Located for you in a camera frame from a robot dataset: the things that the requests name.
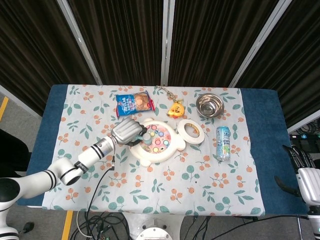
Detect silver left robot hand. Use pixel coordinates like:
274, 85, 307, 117
111, 117, 149, 147

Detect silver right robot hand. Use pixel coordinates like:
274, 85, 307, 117
274, 143, 320, 204

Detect teal grey toy hammer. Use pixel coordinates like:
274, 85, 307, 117
134, 131, 153, 146

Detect white pastel whack-a-mole toy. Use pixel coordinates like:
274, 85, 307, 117
128, 117, 186, 167

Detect blue snack biscuit bag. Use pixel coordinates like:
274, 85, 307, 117
115, 90, 156, 118

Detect white tape roll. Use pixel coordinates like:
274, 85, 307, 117
176, 119, 205, 145

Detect floral printed tablecloth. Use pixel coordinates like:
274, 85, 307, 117
41, 84, 266, 217

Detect blue table cover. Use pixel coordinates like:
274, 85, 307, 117
17, 84, 308, 216

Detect stainless steel bowl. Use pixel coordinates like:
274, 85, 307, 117
195, 92, 225, 118

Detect dark pleated partition panel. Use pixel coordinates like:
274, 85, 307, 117
234, 0, 320, 133
0, 0, 99, 118
67, 0, 166, 86
167, 0, 280, 88

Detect light blue beverage can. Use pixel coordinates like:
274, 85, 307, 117
215, 125, 232, 162

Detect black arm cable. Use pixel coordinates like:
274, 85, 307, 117
83, 154, 116, 240

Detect black floor cable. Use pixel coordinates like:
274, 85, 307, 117
191, 215, 309, 240

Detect white partition frame post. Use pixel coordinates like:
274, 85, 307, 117
228, 0, 293, 88
159, 0, 176, 86
56, 0, 103, 86

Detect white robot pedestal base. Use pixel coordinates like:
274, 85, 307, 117
124, 211, 187, 240

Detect white floor cable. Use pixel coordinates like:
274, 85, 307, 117
75, 211, 94, 239

